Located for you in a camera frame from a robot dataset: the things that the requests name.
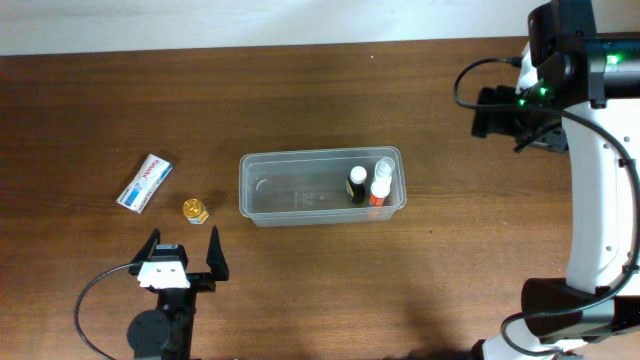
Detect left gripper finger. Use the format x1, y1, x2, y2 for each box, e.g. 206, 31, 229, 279
206, 226, 230, 281
131, 228, 161, 263

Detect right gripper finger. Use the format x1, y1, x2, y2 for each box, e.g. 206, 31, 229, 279
471, 87, 495, 138
513, 124, 563, 153

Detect white Panadol box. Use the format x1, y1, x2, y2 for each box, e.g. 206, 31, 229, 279
116, 154, 173, 214

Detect white dropper bottle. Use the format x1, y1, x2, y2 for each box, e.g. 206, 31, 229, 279
374, 157, 396, 184

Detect orange tube white cap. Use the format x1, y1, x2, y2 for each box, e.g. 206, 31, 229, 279
368, 179, 391, 207

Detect dark bottle white cap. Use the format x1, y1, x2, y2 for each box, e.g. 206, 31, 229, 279
346, 166, 367, 204

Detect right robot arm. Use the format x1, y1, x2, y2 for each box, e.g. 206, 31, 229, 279
471, 1, 639, 359

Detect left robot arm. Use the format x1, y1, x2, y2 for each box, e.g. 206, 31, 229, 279
127, 227, 229, 359

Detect clear plastic container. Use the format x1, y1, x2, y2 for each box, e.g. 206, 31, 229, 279
239, 146, 407, 227

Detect gold lid small jar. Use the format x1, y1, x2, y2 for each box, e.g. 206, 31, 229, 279
182, 198, 209, 225

